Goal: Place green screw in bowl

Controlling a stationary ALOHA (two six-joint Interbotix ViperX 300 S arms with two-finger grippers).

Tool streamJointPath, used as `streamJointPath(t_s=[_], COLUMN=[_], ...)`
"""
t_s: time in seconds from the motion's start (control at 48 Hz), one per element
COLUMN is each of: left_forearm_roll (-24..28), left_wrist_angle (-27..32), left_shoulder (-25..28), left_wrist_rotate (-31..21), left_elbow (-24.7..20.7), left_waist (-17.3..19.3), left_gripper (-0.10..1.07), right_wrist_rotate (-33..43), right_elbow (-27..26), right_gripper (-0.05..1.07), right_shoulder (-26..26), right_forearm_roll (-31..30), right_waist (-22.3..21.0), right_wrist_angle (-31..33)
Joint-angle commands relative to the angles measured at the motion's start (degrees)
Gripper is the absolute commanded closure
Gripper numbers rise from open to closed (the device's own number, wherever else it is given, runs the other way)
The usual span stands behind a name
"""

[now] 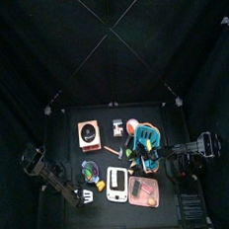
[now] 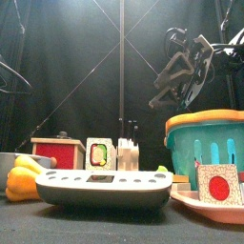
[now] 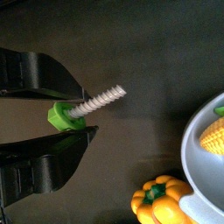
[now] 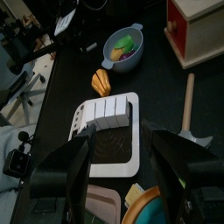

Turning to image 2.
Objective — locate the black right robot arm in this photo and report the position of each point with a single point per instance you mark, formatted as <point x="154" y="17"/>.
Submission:
<point x="230" y="57"/>

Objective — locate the green toy screw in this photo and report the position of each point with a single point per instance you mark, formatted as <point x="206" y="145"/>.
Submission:
<point x="162" y="168"/>

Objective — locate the teal basket orange rim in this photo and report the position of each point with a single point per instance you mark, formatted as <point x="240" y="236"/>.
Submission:
<point x="190" y="143"/>

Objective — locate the small wooden block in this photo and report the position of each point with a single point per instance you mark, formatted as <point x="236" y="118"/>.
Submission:
<point x="181" y="182"/>

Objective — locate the sushi block green red filling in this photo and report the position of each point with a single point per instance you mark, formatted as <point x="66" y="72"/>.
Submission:
<point x="100" y="154"/>

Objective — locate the sushi block red circle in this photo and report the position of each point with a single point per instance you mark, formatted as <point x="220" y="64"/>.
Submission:
<point x="219" y="187"/>

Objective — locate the dark knob on box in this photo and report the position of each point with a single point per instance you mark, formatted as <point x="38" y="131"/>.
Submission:
<point x="63" y="135"/>

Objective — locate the white grey toy scale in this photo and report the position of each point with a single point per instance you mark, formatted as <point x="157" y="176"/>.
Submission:
<point x="105" y="190"/>

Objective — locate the red wooden toy box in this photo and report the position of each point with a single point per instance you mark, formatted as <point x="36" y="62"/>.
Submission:
<point x="63" y="154"/>

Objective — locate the pink plastic plate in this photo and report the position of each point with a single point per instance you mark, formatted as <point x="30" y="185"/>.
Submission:
<point x="206" y="211"/>

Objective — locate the yellow toy pepper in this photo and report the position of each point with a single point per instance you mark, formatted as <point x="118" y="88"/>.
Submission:
<point x="20" y="182"/>

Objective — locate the grey metal pot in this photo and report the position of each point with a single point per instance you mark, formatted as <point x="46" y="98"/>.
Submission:
<point x="6" y="168"/>

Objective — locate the dark metal frame post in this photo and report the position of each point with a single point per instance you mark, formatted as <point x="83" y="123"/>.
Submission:
<point x="228" y="95"/>

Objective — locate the vertical metal frame pole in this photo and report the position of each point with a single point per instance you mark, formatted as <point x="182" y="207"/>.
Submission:
<point x="121" y="63"/>

